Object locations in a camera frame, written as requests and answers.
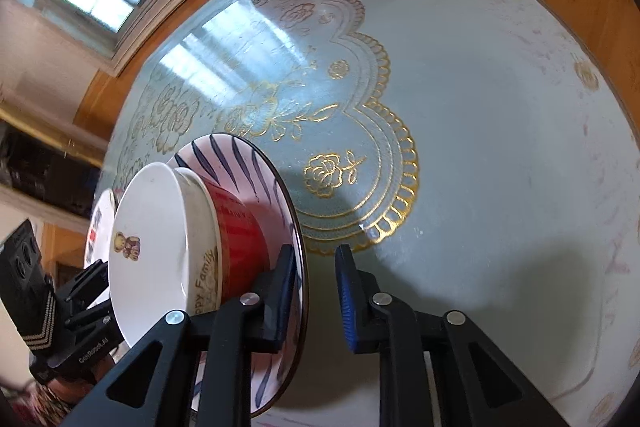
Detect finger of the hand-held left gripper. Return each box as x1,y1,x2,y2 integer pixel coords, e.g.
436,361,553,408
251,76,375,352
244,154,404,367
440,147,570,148
62,259,111,308
64,304,120,344

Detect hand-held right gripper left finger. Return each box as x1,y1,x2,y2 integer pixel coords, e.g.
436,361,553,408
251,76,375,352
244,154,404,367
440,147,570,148
57,244,297,427

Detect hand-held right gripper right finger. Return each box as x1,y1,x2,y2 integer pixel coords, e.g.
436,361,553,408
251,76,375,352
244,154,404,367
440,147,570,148
334,244,571,427

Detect small red patterned plate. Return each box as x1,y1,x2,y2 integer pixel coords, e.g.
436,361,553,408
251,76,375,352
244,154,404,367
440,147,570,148
84,188,118,268

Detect white small bowl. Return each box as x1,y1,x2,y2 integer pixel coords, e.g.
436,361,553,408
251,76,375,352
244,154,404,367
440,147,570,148
107,162,223,350

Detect blue striped large bowl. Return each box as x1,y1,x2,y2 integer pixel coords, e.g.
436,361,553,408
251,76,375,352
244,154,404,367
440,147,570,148
167,133,310,418

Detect red bowl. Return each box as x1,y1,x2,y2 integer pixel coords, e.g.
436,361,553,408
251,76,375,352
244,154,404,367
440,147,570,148
200,179,273,308

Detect dark cabinet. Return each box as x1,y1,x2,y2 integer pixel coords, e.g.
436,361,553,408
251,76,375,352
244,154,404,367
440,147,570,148
0,102,108,223

